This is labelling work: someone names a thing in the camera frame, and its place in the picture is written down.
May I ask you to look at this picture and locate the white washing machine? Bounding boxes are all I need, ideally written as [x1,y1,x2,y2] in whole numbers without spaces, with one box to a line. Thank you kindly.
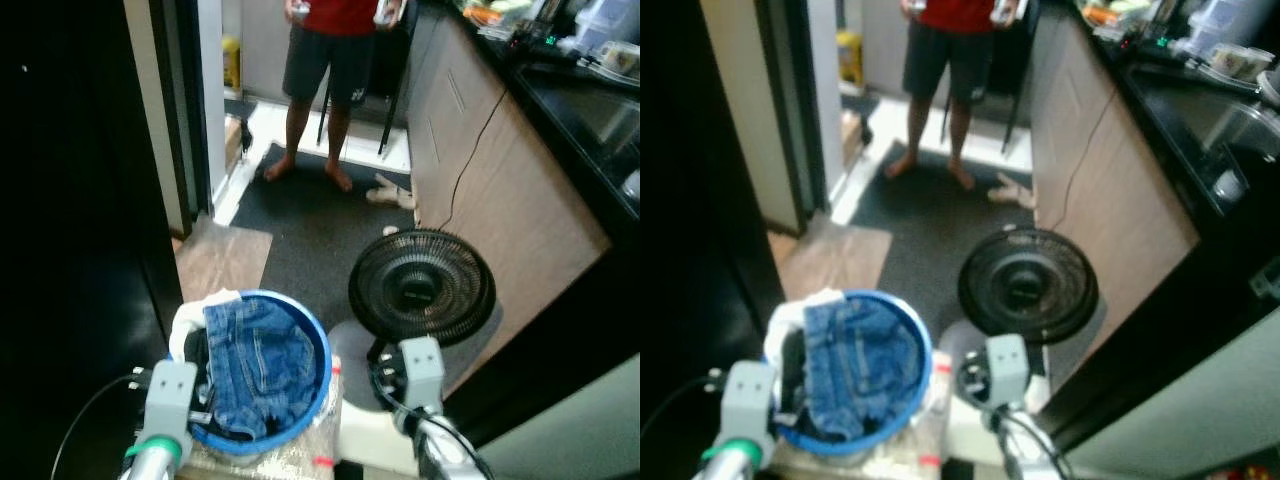
[476,353,641,480]
[1058,300,1280,480]

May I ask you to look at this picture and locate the blue round laundry basket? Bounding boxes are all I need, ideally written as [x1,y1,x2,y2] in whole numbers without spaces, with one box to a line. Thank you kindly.
[170,289,334,458]
[764,289,937,458]

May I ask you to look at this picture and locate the white cloth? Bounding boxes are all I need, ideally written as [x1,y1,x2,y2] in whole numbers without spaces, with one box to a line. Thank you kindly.
[764,288,844,363]
[169,289,242,363]

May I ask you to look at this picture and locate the blue denim jeans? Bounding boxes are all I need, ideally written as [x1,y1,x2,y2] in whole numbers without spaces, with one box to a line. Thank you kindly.
[203,297,322,441]
[803,297,927,443]

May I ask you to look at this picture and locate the black round floor fan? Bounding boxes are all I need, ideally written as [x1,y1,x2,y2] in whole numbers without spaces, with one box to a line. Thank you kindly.
[956,227,1100,347]
[347,228,498,350]

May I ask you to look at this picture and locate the dark grey floor mat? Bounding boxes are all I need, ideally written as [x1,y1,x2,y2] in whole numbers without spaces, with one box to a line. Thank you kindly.
[847,141,1041,331]
[229,143,417,333]

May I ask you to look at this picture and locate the beige cloth on floor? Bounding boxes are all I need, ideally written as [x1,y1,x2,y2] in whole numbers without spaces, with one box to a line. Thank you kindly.
[364,172,417,212]
[987,171,1038,211]

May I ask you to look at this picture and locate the wooden cabinet with black top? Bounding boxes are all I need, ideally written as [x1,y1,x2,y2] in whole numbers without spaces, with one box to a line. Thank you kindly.
[1028,0,1280,381]
[404,0,641,396]

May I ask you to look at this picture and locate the yellow bottle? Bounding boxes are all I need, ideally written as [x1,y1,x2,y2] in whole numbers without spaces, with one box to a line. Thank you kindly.
[837,30,865,87]
[221,35,244,94]

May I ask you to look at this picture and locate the person in red shirt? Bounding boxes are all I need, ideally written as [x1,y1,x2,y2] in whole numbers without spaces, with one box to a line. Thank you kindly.
[884,0,1023,193]
[262,0,411,193]

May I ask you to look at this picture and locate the patterned ceramic bowl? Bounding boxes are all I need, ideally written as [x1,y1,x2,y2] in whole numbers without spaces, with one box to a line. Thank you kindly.
[1208,42,1277,82]
[597,40,641,80]

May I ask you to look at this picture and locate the translucent plastic container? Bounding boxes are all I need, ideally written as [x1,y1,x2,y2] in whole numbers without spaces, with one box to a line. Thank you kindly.
[1183,0,1273,57]
[573,0,641,53]

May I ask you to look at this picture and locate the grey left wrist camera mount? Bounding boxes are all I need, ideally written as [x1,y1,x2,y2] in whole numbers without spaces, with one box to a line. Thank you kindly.
[720,361,780,448]
[144,360,200,444]

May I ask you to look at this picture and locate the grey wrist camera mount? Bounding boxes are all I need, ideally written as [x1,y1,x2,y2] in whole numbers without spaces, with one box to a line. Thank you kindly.
[984,333,1032,408]
[720,361,780,448]
[397,336,446,413]
[144,360,200,444]

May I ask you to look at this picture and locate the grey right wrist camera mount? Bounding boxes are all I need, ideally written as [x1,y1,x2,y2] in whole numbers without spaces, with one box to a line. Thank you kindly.
[397,336,446,413]
[984,333,1032,408]

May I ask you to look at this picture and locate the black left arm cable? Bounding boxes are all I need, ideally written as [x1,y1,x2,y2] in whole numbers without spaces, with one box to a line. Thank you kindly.
[640,372,725,441]
[48,372,151,480]

